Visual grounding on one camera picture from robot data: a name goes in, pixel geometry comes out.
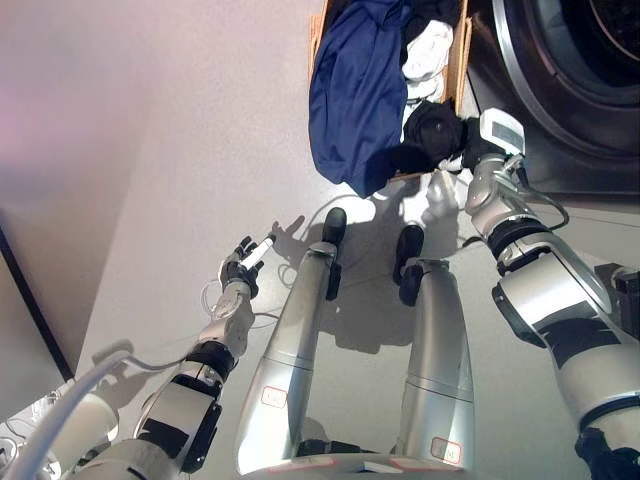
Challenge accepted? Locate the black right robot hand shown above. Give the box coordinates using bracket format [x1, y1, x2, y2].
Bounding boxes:
[461, 107, 527, 172]

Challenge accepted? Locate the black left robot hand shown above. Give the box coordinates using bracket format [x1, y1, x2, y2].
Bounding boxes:
[219, 233, 279, 301]

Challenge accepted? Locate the black garment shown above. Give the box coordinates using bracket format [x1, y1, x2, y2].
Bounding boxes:
[407, 0, 464, 29]
[389, 99, 481, 175]

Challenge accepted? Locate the grey front-load washing machine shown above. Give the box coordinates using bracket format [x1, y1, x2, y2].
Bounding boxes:
[467, 0, 640, 196]

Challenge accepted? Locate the brown wicker laundry basket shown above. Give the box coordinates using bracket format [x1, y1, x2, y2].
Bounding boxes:
[308, 0, 474, 184]

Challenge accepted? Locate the silver left robot leg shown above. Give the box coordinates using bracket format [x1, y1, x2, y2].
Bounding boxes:
[233, 239, 346, 476]

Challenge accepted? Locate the silver robot leg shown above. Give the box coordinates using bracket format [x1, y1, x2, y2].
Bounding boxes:
[394, 257, 476, 471]
[233, 239, 346, 476]

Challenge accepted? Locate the black left robot foot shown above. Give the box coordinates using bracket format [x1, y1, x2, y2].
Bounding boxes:
[321, 207, 349, 247]

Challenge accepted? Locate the black robot foot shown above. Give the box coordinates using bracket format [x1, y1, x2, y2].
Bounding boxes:
[392, 224, 426, 286]
[321, 207, 349, 247]

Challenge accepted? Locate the white garment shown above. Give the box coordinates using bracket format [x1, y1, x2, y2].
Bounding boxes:
[401, 19, 454, 104]

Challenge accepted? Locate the black right robot foot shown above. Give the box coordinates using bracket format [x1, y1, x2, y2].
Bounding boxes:
[392, 224, 426, 286]

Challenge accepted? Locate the blue garment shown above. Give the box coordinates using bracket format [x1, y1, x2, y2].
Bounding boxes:
[308, 0, 416, 199]

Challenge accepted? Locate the silver right robot leg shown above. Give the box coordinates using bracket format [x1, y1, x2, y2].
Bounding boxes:
[394, 257, 476, 471]

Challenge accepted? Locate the silver robot torso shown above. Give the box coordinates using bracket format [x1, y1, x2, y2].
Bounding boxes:
[247, 449, 474, 480]

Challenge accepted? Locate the thin white cable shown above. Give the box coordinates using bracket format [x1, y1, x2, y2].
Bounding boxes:
[199, 278, 284, 332]

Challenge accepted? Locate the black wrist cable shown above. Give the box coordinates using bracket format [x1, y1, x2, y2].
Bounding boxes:
[499, 154, 571, 232]

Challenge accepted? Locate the thick grey cable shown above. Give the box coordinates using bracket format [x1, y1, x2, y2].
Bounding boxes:
[9, 349, 194, 480]

